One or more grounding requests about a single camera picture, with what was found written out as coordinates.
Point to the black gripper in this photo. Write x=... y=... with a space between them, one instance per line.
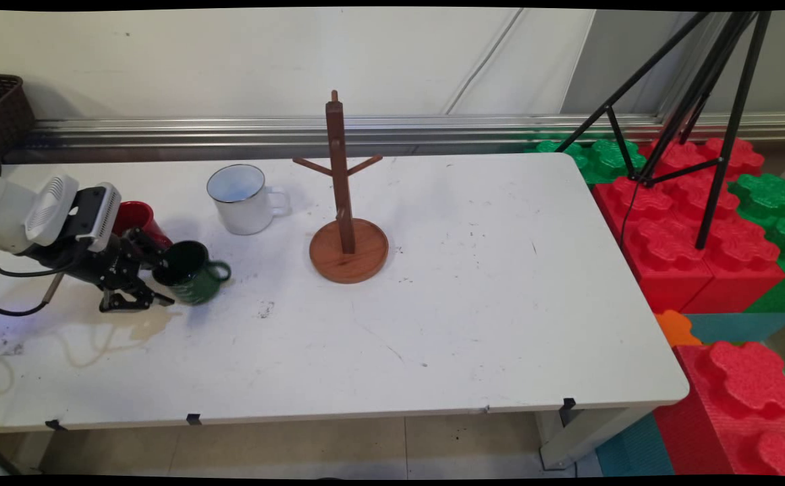
x=98 y=263

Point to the red mug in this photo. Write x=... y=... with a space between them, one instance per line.
x=139 y=219

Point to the green enamel mug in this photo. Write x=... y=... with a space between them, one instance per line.
x=196 y=280

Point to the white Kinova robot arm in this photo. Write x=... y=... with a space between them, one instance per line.
x=7 y=212

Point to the white enamel mug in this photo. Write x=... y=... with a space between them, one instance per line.
x=244 y=206

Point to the black table edge clip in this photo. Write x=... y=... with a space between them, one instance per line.
x=568 y=403
x=55 y=424
x=194 y=419

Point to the wooden mug tree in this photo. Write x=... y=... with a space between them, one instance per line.
x=348 y=256

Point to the dark wicker basket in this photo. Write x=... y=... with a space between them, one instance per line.
x=1 y=111

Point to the green foam block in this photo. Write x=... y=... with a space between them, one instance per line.
x=601 y=158
x=767 y=192

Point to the white table leg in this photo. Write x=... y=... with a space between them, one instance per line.
x=588 y=435

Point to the teal foam block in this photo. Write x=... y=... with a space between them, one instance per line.
x=632 y=449

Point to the red foam block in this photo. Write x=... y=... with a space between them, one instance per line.
x=736 y=405
x=662 y=250
x=743 y=263

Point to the orange foam piece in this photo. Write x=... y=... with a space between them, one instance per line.
x=674 y=327

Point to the black tripod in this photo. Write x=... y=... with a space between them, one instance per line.
x=716 y=101

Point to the teal foam piece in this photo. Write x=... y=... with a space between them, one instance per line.
x=743 y=327

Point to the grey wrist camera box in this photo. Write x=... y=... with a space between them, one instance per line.
x=102 y=212

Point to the aluminium wall rail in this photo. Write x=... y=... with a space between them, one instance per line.
x=230 y=131

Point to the white wall conduit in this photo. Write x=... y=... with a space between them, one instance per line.
x=483 y=61

